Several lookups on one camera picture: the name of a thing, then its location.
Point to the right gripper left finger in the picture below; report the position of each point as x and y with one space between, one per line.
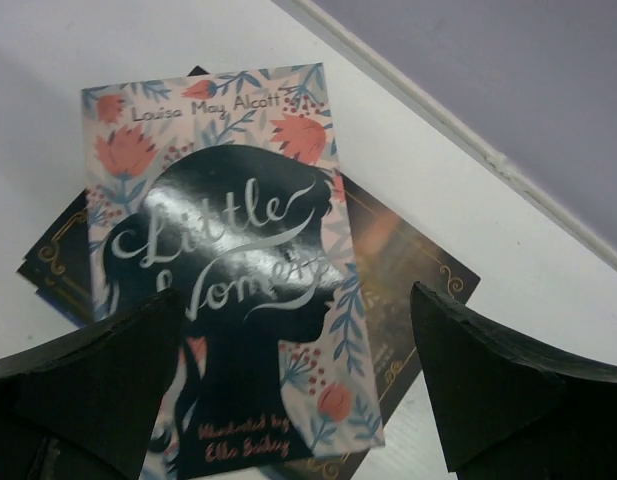
83 406

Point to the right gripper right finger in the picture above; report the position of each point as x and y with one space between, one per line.
507 406

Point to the A Tale of Two Cities book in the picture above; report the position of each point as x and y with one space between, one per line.
398 280

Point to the Little Women floral book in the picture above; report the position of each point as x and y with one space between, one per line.
228 270

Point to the Three Days to See book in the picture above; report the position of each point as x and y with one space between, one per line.
76 311

